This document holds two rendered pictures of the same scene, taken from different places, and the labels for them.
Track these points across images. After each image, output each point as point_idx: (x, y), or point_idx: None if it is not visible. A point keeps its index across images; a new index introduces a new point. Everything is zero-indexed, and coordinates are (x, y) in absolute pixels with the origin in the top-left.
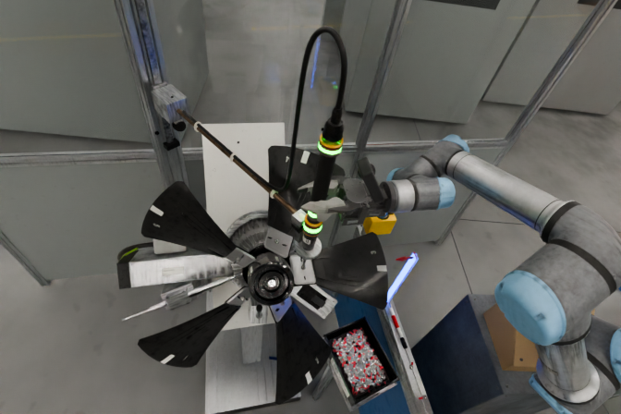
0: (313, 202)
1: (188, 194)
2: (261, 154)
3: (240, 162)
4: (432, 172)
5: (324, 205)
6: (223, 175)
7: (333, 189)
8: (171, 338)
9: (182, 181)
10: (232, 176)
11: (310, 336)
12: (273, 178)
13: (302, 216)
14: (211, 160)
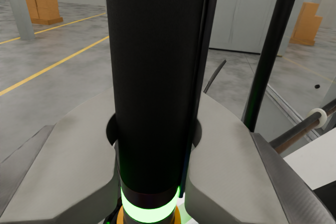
0: (112, 92)
1: (214, 75)
2: None
3: (307, 118)
4: None
5: (79, 115)
6: (312, 169)
7: (187, 183)
8: (116, 153)
9: (225, 61)
10: (319, 182)
11: None
12: (317, 193)
13: (182, 211)
14: (323, 145)
